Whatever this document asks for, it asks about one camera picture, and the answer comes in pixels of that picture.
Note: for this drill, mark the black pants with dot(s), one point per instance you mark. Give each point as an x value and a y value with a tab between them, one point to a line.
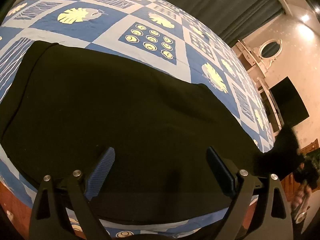
66	106

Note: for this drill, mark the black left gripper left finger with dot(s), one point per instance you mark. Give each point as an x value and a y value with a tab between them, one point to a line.
49	218

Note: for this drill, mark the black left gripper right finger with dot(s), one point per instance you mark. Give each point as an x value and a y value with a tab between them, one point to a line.
258	208

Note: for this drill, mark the blue patterned bed sheet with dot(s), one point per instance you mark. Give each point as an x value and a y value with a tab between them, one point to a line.
153	32

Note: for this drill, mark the dark green curtain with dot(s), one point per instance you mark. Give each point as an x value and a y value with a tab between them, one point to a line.
232	20

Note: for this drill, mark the white vanity dresser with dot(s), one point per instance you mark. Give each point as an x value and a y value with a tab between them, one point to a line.
257	68

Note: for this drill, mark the black television screen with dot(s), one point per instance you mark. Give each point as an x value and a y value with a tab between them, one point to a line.
290	104

